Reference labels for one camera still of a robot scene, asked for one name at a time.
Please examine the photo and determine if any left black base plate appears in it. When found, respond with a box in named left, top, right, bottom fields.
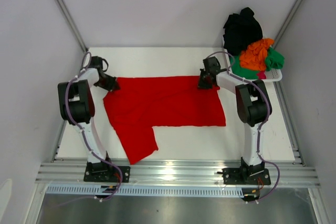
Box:
left=83, top=162, right=131, bottom=183

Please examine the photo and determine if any right corner metal profile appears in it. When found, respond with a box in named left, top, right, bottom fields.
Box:
left=274, top=0, right=304, bottom=47

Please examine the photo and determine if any red t shirt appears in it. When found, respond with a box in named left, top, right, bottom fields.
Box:
left=103, top=76, right=226, bottom=165

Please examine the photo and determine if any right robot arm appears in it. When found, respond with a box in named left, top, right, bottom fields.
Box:
left=198, top=56, right=272, bottom=184

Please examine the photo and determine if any slotted cable duct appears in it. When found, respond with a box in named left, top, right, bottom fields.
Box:
left=46, top=184, right=244, bottom=198

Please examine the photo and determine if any orange t shirt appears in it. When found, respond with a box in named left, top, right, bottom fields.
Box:
left=239, top=38, right=274, bottom=71

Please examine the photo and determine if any aluminium mounting rail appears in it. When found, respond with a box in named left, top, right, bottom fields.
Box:
left=35, top=159, right=321, bottom=188

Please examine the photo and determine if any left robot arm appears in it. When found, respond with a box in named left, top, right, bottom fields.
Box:
left=57, top=51, right=120, bottom=182

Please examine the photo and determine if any green t shirt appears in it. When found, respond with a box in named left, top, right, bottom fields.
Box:
left=230, top=48, right=285, bottom=82

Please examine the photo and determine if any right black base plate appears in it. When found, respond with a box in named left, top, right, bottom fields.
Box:
left=216, top=168, right=271, bottom=185

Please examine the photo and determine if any black t shirt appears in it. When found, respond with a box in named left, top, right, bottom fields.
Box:
left=223, top=7, right=263, bottom=56

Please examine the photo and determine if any left corner metal profile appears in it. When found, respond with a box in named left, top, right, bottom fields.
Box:
left=54, top=0, right=88, bottom=52

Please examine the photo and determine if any white plastic basket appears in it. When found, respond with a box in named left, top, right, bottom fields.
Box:
left=223, top=38, right=285, bottom=82

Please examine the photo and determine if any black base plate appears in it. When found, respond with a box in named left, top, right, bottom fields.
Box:
left=83, top=162, right=131, bottom=183
left=216, top=168, right=271, bottom=185

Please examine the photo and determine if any corner metal profile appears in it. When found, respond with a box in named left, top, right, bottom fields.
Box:
left=54, top=0, right=88, bottom=52
left=274, top=0, right=304, bottom=47

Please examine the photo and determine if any pink cloth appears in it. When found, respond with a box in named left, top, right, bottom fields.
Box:
left=257, top=71, right=267, bottom=80

